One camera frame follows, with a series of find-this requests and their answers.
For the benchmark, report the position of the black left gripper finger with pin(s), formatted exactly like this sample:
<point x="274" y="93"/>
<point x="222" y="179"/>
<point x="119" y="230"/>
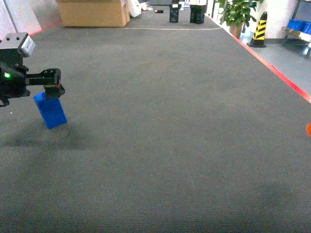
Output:
<point x="50" y="79"/>

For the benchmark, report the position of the black crate left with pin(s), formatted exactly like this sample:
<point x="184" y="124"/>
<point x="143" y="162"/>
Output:
<point x="174" y="12"/>

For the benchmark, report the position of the blue rectangular block part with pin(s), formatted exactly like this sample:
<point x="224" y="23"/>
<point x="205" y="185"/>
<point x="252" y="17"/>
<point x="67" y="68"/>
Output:
<point x="51" y="110"/>

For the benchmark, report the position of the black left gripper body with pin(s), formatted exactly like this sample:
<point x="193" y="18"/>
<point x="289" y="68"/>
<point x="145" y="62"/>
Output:
<point x="12" y="76"/>

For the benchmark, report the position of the yellow black traffic cone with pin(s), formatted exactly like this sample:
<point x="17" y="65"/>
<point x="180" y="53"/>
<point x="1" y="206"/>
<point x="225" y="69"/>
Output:
<point x="257" y="40"/>

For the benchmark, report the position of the orange cylinder cap 4680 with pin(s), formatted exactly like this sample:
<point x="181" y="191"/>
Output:
<point x="308" y="129"/>

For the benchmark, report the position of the white foam packaging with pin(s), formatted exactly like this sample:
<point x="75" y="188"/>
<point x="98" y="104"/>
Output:
<point x="134" y="8"/>

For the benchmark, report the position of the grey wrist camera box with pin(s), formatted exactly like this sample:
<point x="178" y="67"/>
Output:
<point x="19" y="44"/>

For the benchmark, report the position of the metal flow rack shelf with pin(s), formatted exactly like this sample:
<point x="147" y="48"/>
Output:
<point x="298" y="29"/>

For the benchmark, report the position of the large cardboard box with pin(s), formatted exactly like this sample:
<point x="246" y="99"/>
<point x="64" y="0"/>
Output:
<point x="93" y="13"/>

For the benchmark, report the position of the potted green plant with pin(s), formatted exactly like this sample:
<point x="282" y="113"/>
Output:
<point x="236" y="13"/>

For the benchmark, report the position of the black crate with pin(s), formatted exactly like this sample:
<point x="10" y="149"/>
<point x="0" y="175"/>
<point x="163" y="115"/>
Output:
<point x="174" y="12"/>
<point x="197" y="14"/>

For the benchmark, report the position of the black crate right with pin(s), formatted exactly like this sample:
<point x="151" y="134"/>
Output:
<point x="197" y="14"/>

